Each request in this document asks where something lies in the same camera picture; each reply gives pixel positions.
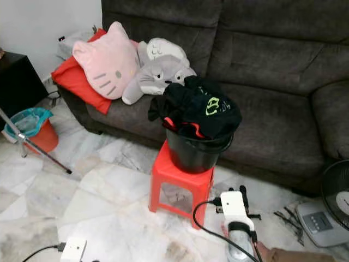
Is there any grey white plush animal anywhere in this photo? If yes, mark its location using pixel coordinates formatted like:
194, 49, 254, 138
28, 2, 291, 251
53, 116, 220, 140
122, 37, 197, 105

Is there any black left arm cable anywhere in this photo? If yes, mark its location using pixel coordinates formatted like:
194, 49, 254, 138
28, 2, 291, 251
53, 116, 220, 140
37, 244, 67, 257

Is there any red cushion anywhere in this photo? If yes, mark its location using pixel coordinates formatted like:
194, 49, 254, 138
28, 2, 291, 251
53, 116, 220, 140
52, 28, 140, 114

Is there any light grey pillow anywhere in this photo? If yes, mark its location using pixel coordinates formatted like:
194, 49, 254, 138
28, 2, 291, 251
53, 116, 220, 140
56, 30, 96, 61

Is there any red plastic stool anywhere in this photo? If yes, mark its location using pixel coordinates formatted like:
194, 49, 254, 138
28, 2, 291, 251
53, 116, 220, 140
149, 139, 215, 230

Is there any black TV cabinet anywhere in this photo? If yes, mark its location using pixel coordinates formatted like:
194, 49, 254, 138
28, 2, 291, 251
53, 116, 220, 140
0, 50, 50, 132

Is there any teal plastic bucket liner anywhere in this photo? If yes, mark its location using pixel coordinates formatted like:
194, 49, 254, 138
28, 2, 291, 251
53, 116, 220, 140
4, 108, 54, 137

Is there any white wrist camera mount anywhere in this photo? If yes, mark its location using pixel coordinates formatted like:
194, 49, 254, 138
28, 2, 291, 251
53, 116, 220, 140
61, 237, 88, 262
220, 190, 247, 219

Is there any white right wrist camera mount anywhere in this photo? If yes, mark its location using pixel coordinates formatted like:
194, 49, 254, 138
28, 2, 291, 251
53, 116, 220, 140
220, 190, 247, 219

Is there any black laundry bucket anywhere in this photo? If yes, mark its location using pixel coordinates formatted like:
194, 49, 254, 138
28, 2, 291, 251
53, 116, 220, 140
165, 127, 234, 174

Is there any silver metal clothes rack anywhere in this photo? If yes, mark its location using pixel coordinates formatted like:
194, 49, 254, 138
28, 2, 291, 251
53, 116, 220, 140
0, 108, 73, 175

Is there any person bare leg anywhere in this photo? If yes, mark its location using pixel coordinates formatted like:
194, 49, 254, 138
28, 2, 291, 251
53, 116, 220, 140
221, 224, 349, 262

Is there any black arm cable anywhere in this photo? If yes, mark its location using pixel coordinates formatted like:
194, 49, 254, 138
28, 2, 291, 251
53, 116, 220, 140
192, 199, 261, 262
37, 244, 67, 257

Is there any black clothes pile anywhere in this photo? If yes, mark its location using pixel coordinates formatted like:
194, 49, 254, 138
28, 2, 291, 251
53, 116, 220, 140
148, 75, 242, 140

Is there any black fan grey base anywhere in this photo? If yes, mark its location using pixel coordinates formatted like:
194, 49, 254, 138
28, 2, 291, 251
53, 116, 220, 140
296, 159, 349, 247

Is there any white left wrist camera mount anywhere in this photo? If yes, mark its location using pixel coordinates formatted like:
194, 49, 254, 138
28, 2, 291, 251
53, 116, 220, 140
61, 237, 88, 262

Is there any dark grey fabric sofa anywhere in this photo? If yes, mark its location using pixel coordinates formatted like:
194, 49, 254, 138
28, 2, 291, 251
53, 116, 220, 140
57, 0, 349, 197

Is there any pink cat face cushion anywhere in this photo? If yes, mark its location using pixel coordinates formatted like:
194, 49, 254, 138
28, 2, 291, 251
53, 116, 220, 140
72, 21, 141, 100

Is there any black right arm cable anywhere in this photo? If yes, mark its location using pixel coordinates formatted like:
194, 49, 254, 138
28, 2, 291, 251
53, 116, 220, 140
192, 199, 261, 262

